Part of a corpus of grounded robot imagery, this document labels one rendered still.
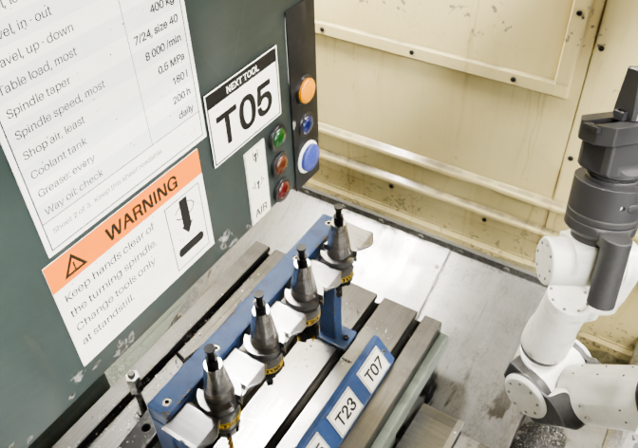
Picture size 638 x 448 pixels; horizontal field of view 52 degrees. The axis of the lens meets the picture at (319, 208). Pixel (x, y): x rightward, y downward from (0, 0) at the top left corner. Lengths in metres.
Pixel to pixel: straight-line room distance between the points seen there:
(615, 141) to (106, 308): 0.59
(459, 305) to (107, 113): 1.29
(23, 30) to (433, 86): 1.15
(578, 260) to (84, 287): 0.62
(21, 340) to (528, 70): 1.09
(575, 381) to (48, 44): 0.87
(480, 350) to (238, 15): 1.21
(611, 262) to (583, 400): 0.26
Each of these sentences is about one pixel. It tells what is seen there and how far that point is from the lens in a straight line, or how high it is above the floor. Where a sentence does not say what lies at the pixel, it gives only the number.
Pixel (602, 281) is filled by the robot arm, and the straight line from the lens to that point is 0.89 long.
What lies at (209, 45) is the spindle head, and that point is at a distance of 0.52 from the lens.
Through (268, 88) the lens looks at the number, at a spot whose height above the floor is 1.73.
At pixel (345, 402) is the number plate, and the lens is 1.29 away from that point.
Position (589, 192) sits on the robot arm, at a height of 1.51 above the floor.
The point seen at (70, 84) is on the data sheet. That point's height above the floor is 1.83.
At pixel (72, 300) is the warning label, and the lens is 0.50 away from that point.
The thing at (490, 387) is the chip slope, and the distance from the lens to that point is 1.59.
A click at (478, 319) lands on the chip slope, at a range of 1.63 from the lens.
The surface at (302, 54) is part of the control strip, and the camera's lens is 0.63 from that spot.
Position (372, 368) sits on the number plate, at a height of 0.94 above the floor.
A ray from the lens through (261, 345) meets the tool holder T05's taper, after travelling 1.01.
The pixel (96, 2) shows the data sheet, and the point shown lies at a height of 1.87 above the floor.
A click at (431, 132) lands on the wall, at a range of 1.52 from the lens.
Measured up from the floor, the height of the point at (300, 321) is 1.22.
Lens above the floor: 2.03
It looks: 41 degrees down
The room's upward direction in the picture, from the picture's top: 2 degrees counter-clockwise
